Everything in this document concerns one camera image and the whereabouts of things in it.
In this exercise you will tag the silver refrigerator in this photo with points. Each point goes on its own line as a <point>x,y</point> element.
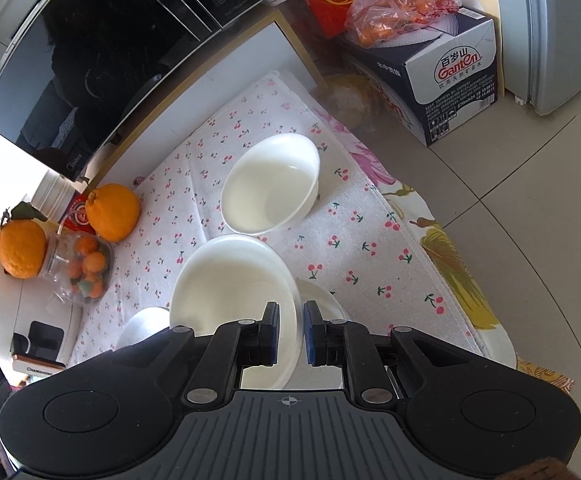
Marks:
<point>570,35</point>

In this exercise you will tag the large orange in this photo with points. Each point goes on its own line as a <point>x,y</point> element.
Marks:
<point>113,212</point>

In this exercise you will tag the orange with leaves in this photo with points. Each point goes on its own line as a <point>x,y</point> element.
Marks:
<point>20,250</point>

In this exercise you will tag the glass jar of small oranges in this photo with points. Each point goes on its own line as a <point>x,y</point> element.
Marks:
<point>83,270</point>

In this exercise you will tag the white air fryer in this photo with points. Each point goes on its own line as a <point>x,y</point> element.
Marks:
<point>0,310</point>

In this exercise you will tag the cream flared bowl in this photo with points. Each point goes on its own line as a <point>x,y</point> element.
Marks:
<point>235,285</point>
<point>265,195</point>

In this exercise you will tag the water bottle carton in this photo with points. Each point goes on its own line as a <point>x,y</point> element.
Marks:
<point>445,75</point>

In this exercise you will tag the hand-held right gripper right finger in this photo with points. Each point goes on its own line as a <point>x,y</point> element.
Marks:
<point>312,335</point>

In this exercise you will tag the white plate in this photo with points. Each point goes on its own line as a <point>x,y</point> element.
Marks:
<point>140,330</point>

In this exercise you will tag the white paper cup stack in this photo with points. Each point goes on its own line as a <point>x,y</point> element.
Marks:
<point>76,215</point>

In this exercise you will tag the black microwave oven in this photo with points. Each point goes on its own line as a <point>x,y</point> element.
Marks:
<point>95,60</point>

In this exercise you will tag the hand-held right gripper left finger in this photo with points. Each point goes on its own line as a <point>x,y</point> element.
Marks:
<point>272,335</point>

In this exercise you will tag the deep white bowl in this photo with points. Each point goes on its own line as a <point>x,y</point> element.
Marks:
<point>323,300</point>

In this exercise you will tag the plastic bag of small oranges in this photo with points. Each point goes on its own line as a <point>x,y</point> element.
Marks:
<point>395,15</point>

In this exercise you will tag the floral table cover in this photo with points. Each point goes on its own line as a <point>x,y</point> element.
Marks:
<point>445,260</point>

